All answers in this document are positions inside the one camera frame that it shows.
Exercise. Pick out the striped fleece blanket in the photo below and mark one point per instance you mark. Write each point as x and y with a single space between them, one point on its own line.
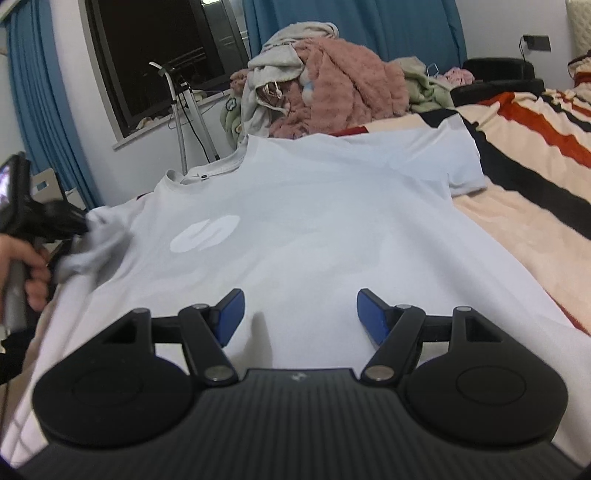
531 194

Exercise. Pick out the cream padded headboard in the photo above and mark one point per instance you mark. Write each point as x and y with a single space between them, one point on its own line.
581 27

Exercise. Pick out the white t-shirt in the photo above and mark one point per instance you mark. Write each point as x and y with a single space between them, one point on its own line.
300 207

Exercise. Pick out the blue curtain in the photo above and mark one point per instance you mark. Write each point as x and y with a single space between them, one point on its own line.
392 27
41 101

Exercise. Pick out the light green cloth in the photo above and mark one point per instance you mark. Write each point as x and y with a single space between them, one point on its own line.
422 87

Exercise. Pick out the grey white hoodie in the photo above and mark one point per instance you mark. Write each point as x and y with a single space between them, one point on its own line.
277 55

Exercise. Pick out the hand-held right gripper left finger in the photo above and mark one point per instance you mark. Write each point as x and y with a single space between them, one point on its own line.
231 318

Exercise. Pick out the garment steamer stand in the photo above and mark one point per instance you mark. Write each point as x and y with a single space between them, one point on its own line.
182 101

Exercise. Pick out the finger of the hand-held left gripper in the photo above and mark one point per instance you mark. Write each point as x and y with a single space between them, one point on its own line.
69 221

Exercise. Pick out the black armchair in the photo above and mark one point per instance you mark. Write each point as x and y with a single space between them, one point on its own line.
498 76

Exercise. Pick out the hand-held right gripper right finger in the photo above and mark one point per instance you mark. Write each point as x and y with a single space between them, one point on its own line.
371 318

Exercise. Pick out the dark window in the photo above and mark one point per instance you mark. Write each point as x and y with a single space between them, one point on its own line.
157 46

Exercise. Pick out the beige items on windowsill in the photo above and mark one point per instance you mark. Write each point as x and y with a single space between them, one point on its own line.
147 122

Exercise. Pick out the green patterned blanket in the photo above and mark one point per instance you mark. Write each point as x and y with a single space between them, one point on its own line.
232 120

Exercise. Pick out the person's left hand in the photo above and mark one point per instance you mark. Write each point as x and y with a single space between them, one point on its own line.
37 286

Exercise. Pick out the pink fluffy blanket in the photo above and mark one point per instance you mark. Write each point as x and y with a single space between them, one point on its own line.
351 83

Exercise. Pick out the small pink garment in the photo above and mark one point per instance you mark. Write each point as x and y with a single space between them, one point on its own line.
458 76

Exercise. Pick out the dark wall socket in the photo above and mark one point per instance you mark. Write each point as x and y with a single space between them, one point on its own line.
538 43

